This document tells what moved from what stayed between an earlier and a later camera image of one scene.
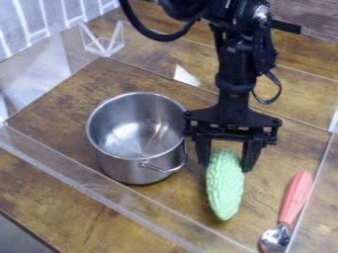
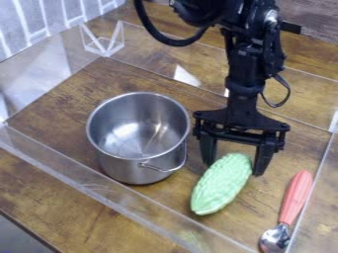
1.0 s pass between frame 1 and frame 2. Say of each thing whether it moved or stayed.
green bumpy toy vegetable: moved
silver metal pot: stayed
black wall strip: stayed
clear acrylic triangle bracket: stayed
